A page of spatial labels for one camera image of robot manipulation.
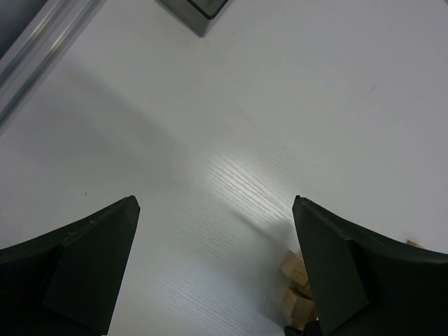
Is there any aluminium table frame rail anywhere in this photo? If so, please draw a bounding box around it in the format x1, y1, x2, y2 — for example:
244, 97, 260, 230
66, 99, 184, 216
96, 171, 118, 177
1, 0, 104, 125

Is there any grey plastic block box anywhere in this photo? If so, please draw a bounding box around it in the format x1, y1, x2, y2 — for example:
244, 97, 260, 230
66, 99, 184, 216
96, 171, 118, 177
158, 0, 232, 37

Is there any light long wood block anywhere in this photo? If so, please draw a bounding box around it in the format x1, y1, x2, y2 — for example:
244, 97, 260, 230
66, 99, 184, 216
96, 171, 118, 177
406, 240, 424, 249

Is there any small light wood cube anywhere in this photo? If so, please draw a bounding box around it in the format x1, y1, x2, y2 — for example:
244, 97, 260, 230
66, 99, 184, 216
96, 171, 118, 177
280, 251, 309, 288
281, 287, 317, 329

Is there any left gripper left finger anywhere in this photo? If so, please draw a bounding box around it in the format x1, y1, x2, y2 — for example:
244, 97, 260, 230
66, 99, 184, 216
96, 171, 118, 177
1, 195, 141, 335

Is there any dark wood arch block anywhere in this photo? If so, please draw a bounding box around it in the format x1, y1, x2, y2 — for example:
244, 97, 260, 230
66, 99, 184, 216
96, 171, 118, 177
283, 324, 321, 336

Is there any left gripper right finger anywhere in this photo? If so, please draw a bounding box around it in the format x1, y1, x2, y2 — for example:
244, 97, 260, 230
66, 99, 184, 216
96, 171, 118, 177
292, 196, 447, 335

